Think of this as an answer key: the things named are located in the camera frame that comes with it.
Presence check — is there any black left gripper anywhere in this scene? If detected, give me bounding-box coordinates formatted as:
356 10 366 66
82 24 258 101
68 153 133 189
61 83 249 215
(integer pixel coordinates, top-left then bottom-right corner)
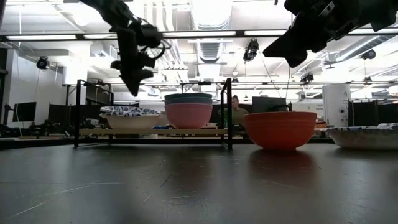
110 18 172 97

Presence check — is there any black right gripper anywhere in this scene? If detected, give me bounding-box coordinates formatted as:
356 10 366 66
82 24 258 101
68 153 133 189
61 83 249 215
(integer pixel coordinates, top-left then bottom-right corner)
262 0 358 68

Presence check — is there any teal plastic bowl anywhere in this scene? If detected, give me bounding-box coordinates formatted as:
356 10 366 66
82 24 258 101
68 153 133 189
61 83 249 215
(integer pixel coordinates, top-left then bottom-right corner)
164 93 213 100

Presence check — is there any blue plastic bowl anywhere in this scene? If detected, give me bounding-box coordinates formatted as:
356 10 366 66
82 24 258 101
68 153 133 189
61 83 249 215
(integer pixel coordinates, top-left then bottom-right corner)
164 97 213 106

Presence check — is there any pink plastic bowl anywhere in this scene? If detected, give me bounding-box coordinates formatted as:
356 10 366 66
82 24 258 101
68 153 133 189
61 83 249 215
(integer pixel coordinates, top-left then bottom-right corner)
164 103 214 129

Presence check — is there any small black ceiling device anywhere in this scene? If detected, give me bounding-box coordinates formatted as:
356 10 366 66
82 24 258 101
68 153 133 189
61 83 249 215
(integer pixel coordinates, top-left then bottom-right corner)
300 72 315 84

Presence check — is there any black ceiling mounted device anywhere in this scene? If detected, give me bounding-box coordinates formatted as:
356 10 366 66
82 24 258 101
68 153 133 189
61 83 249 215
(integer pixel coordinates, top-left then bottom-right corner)
243 38 260 62

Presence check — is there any dark computer monitor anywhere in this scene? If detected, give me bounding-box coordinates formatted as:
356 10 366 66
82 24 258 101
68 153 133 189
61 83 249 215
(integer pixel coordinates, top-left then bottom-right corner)
251 96 287 113
11 101 37 123

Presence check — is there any white cylindrical appliance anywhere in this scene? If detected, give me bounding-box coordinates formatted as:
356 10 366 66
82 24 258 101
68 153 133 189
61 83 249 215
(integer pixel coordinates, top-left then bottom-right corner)
322 83 352 128

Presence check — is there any black ceiling spotlight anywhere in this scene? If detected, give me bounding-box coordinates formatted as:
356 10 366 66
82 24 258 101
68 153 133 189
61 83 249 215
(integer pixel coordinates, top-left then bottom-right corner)
36 55 50 70
361 49 377 61

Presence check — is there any red plastic bowl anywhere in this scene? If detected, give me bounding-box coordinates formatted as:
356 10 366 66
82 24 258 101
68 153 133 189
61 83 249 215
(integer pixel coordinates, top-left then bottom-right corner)
243 111 318 152

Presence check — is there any person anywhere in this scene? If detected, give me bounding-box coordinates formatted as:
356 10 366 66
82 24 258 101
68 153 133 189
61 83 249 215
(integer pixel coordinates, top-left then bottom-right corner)
218 95 250 127

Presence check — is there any black partition screen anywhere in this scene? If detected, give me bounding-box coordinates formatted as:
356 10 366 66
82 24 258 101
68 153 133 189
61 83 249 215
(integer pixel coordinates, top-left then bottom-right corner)
347 98 398 128

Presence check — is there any black table mat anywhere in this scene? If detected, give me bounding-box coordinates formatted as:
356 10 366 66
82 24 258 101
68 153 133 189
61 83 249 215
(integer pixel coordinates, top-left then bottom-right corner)
0 143 398 224

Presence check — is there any black horizontal frame rail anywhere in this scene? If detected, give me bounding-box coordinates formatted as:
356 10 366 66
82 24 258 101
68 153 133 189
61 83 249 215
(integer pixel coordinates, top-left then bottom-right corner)
62 81 398 86

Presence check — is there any wooden shelf black frame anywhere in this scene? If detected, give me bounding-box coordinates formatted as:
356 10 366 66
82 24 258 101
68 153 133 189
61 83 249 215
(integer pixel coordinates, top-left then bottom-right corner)
73 77 233 151

